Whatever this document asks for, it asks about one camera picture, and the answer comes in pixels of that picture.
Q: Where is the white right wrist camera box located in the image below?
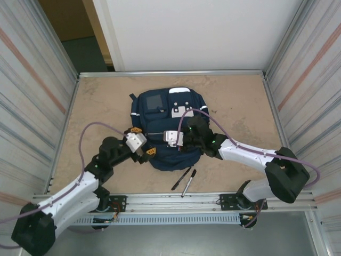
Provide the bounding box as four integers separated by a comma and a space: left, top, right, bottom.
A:
163, 130, 184, 148

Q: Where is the grey slotted cable duct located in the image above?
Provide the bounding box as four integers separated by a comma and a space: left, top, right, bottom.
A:
68, 214, 242, 227

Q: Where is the white door frame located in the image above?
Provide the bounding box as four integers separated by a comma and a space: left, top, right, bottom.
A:
92, 0, 125, 72

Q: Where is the aluminium side rail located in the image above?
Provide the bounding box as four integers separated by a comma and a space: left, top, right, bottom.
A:
262, 73, 303, 190
47, 75, 80, 193

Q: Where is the wide aluminium mounting rail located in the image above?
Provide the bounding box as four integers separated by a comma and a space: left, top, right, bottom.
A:
28, 189, 318, 216

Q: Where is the navy blue backpack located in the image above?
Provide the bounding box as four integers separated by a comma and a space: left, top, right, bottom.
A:
129, 85, 210, 172

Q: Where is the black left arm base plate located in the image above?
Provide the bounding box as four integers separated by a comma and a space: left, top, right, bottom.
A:
101, 195, 127, 213

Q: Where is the all black marker pen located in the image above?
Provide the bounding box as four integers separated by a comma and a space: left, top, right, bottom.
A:
170, 167, 192, 191

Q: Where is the white marker pen black cap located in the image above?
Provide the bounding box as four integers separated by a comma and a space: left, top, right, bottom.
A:
181, 169, 197, 198

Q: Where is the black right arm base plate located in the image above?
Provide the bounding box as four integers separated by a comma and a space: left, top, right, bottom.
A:
220, 192, 267, 212

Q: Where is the thin aluminium table edge rail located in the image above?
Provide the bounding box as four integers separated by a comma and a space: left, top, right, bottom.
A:
78, 69, 267, 78

